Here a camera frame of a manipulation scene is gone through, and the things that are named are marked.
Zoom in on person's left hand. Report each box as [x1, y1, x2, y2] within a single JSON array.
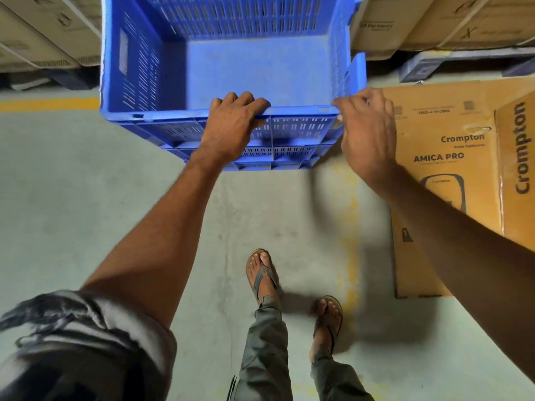
[[200, 91, 271, 165]]

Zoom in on person's right hand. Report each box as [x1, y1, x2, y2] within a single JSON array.
[[332, 88, 398, 184]]

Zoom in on blue crate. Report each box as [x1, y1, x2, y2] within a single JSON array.
[[99, 0, 368, 172]]

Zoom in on person's left forearm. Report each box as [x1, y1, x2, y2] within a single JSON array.
[[79, 148, 226, 330]]

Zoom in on person's right forearm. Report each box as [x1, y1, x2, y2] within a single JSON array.
[[372, 162, 535, 383]]

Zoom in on person's left foot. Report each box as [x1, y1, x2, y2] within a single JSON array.
[[247, 251, 278, 305]]

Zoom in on person's foot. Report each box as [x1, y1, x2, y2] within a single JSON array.
[[310, 298, 342, 364], [247, 251, 278, 305]]

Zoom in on person's left brown sandal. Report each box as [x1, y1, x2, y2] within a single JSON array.
[[245, 248, 280, 307]]

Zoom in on person's right foot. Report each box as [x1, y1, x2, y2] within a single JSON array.
[[310, 298, 342, 364]]

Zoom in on person's grey trousers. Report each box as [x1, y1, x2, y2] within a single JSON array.
[[227, 296, 375, 401]]

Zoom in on person's grey patterned shirt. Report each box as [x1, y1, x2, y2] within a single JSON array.
[[0, 290, 178, 401]]

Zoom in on flat orange cardboard sheet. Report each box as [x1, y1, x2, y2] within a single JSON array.
[[382, 77, 504, 299]]

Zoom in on blue plastic pallet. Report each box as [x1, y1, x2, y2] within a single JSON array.
[[398, 46, 535, 83]]

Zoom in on row of washing machine boxes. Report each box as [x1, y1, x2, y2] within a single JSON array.
[[0, 0, 535, 74]]

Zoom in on orange cardboard box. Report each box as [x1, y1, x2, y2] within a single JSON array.
[[494, 90, 535, 253]]

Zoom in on dark pallet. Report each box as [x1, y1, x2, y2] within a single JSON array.
[[0, 65, 101, 91]]

